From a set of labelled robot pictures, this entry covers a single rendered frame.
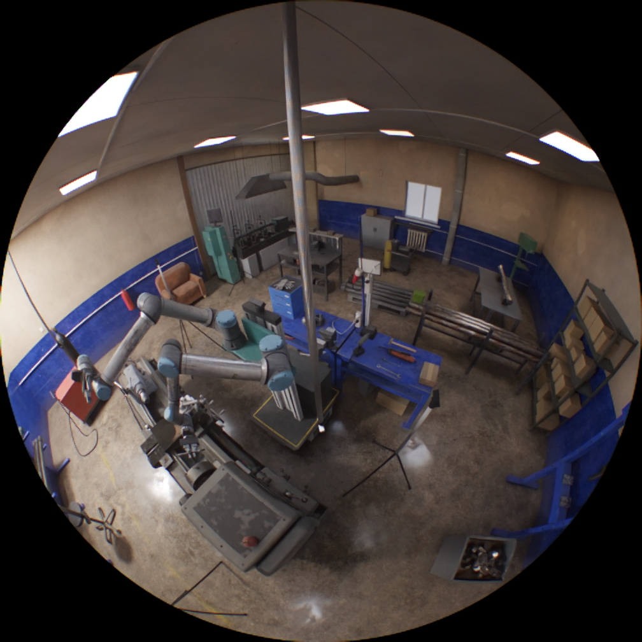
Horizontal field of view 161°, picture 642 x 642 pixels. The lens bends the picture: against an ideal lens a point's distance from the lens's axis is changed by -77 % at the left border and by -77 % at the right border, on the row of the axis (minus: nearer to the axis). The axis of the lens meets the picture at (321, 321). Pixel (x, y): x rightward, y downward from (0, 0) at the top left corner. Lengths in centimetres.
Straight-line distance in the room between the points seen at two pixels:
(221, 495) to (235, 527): 21
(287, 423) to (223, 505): 146
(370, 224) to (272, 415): 587
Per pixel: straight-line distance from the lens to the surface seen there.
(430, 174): 679
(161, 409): 285
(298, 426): 259
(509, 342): 358
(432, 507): 290
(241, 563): 146
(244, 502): 143
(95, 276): 557
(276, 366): 124
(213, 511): 150
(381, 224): 690
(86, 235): 547
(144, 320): 135
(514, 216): 692
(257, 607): 303
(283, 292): 271
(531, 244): 610
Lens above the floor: 268
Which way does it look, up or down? 40 degrees down
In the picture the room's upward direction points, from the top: 3 degrees counter-clockwise
